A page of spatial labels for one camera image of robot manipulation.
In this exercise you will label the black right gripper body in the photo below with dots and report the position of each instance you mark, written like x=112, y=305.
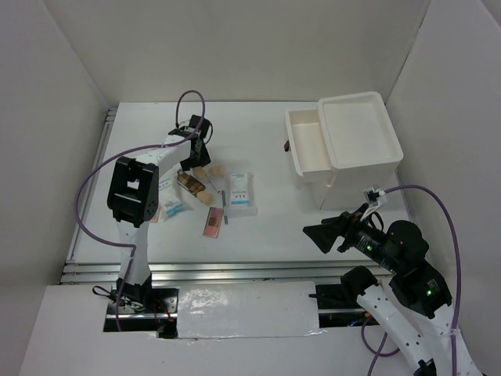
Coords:
x=365, y=236

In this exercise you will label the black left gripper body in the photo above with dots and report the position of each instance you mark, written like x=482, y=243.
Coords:
x=196, y=160

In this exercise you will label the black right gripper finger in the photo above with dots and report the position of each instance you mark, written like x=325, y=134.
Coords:
x=324, y=239
x=334, y=227

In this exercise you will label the beige makeup sponge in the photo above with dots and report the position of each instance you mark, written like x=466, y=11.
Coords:
x=218, y=170
x=199, y=173
x=205, y=198

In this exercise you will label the brown eyeshadow palette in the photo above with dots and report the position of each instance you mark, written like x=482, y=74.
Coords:
x=189, y=183

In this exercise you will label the pink blush palette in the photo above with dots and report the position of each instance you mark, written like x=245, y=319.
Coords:
x=213, y=222

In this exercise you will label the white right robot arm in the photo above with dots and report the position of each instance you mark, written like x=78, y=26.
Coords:
x=430, y=343

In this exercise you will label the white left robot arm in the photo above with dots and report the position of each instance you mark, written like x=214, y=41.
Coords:
x=134, y=199

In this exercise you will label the grey eyebrow razor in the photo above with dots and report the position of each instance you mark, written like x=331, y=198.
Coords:
x=218, y=183

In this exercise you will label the white cotton pad pack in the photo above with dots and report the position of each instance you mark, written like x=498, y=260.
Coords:
x=239, y=195
x=170, y=198

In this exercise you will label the white drawer cabinet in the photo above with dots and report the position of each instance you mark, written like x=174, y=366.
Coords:
x=362, y=148

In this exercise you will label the white foil cover plate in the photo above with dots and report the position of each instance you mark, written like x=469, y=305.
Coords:
x=247, y=310

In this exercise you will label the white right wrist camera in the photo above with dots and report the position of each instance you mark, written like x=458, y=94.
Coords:
x=375, y=198

